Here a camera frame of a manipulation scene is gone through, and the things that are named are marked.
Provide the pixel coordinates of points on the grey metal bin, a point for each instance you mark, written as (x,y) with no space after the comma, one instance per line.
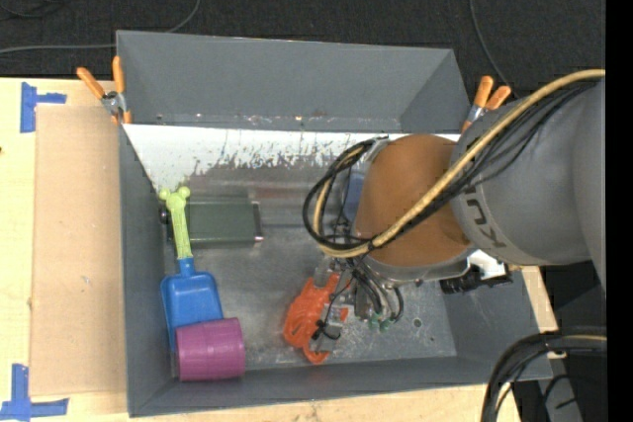
(277,79)

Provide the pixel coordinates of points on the purple plastic cup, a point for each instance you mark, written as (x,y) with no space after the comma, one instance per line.
(210,350)

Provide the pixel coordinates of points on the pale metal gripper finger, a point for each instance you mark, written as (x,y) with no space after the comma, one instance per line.
(326,276)
(326,340)

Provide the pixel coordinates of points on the black cylinder on white bracket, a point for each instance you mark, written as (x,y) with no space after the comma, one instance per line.
(475,280)

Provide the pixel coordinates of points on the orange rubber toy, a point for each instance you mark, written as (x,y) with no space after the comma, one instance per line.
(304,316)

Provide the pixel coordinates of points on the dark green flat block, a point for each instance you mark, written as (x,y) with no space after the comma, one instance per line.
(217,222)

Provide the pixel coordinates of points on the brown cardboard board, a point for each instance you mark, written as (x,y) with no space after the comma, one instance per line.
(74,237)

